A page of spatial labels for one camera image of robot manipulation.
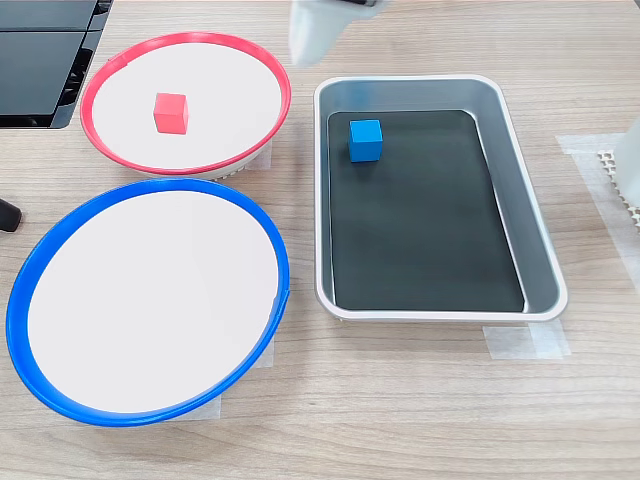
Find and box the translucent tape strip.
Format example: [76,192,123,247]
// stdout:
[238,141,274,175]
[482,319,572,361]
[159,393,223,424]
[243,337,276,371]

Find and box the blue cube block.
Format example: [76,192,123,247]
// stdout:
[347,119,384,164]

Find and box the blue rimmed white dish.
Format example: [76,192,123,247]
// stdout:
[5,178,292,428]

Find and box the white mesh mat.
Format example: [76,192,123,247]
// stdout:
[595,149,640,227]

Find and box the silver metal tray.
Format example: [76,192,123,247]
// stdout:
[313,73,570,323]

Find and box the black tray liner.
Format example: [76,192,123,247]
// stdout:
[327,109,526,312]

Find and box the translucent tape sheet under mat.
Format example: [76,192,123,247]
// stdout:
[556,132,640,292]

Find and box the red cube block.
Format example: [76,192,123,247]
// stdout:
[153,92,190,135]

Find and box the black flat electronic device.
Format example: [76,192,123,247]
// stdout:
[0,0,114,130]

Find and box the black rounded object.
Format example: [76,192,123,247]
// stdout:
[0,197,24,233]

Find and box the red rimmed white dish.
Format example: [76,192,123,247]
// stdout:
[79,32,293,182]

